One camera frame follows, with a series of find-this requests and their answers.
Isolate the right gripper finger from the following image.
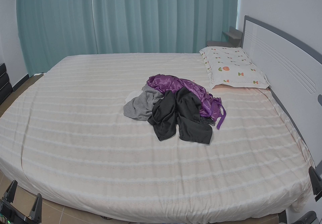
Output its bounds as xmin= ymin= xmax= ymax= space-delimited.
xmin=309 ymin=166 xmax=322 ymax=202

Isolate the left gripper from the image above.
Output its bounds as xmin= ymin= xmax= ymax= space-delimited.
xmin=0 ymin=180 xmax=43 ymax=224

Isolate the black T-shirt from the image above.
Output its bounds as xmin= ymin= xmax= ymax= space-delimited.
xmin=147 ymin=87 xmax=213 ymax=144

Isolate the bed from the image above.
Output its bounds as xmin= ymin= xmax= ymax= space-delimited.
xmin=0 ymin=15 xmax=322 ymax=221

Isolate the black chest of drawers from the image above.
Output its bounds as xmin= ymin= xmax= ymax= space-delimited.
xmin=0 ymin=63 xmax=13 ymax=105

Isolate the dark lace garment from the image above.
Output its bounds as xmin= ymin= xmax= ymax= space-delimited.
xmin=200 ymin=115 xmax=217 ymax=127

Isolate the white printed pillow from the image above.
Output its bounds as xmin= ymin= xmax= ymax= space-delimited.
xmin=199 ymin=46 xmax=270 ymax=90

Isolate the grey garment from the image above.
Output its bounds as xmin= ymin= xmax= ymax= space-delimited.
xmin=123 ymin=85 xmax=165 ymax=121

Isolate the white garment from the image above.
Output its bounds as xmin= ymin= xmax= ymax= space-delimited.
xmin=125 ymin=90 xmax=144 ymax=104

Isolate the purple satin garment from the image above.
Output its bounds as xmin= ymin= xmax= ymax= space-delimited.
xmin=147 ymin=74 xmax=227 ymax=130

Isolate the grey bedside table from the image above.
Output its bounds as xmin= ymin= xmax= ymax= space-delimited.
xmin=207 ymin=26 xmax=243 ymax=48

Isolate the blue-green curtain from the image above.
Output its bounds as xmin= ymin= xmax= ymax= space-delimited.
xmin=92 ymin=0 xmax=240 ymax=55
xmin=16 ymin=0 xmax=94 ymax=77

